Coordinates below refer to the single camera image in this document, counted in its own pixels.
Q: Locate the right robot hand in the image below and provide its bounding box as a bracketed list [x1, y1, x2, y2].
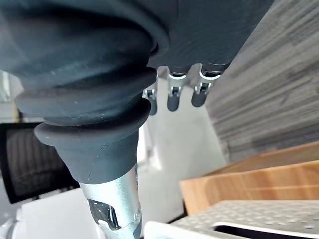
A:
[0, 0, 275, 239]

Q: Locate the white perforated laundry basket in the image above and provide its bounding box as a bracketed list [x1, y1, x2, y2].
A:
[144, 199, 319, 239]

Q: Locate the black office chair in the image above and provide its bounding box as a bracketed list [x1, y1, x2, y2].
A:
[0, 121, 82, 205]

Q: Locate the wooden stool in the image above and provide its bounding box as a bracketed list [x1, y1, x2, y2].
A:
[179, 141, 319, 217]

